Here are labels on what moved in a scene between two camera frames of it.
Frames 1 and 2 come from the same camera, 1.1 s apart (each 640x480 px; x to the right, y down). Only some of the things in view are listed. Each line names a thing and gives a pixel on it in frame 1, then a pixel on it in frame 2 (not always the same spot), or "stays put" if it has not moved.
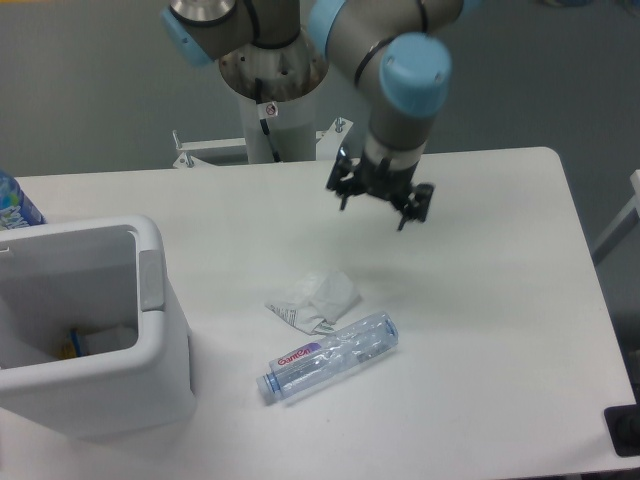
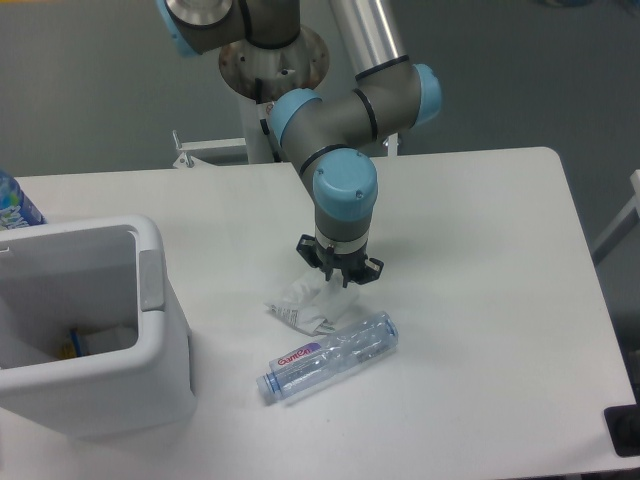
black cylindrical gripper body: [390, 183] to [347, 255]
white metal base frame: [329, 144] stays put
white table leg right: [625, 222] stays put
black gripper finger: [343, 169] to [306, 246]
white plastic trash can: [106, 277] stays put
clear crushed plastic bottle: [314, 363] stays put
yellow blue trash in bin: [73, 346] stays put
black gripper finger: [418, 205] to [372, 272]
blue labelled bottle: [16, 210] stays put
